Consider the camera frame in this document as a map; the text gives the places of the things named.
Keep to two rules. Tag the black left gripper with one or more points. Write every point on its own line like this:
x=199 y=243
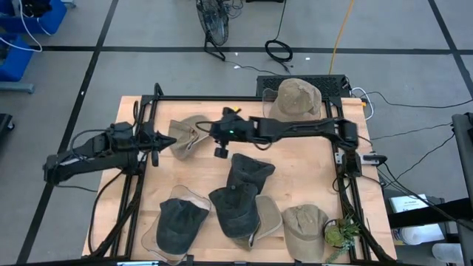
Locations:
x=148 y=134

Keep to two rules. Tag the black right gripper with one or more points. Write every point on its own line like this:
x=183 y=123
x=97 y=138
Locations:
x=233 y=129

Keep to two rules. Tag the beige baseball cap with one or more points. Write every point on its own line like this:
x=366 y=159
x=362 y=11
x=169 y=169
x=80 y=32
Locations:
x=181 y=136
x=295 y=99
x=305 y=232
x=269 y=218

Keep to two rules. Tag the dark grey baseball cap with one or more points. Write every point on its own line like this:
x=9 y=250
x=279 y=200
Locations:
x=234 y=210
x=179 y=227
x=247 y=170

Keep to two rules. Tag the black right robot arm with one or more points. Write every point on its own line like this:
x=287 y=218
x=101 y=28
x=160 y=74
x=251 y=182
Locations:
x=295 y=129

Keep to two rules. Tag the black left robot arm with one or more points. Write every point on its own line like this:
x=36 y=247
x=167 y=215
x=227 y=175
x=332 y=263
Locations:
x=92 y=155

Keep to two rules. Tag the black floor fan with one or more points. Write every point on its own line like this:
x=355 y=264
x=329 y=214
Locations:
x=214 y=22

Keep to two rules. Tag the black perforated metal box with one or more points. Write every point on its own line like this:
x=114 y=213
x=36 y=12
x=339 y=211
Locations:
x=332 y=83

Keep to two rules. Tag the small black box device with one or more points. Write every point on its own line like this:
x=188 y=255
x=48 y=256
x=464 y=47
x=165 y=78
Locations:
x=375 y=159

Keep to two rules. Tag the small potted artificial plant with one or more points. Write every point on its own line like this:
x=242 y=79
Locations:
x=334 y=236

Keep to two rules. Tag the grey metal floor foot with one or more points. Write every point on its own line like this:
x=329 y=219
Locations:
x=16 y=88

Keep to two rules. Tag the black chair base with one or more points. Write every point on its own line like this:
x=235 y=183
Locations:
x=5 y=123

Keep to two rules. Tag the blue plastic floor bin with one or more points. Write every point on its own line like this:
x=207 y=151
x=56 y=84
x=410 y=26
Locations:
x=55 y=18
x=18 y=63

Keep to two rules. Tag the white printed sheet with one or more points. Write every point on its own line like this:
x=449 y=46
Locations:
x=408 y=203

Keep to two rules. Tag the white plastic bundle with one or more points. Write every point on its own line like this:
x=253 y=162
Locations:
x=421 y=234

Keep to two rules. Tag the dark grey equipment stand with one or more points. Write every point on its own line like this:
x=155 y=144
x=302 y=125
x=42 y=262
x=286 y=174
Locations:
x=463 y=166

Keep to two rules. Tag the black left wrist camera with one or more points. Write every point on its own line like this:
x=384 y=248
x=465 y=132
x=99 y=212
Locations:
x=154 y=159

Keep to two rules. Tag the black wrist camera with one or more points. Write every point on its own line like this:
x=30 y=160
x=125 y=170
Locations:
x=221 y=152
x=154 y=159

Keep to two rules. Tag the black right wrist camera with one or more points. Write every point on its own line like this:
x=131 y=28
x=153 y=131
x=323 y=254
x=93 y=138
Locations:
x=221 y=152

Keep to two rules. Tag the black aluminium table frame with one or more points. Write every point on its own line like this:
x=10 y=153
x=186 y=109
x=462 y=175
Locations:
x=192 y=98

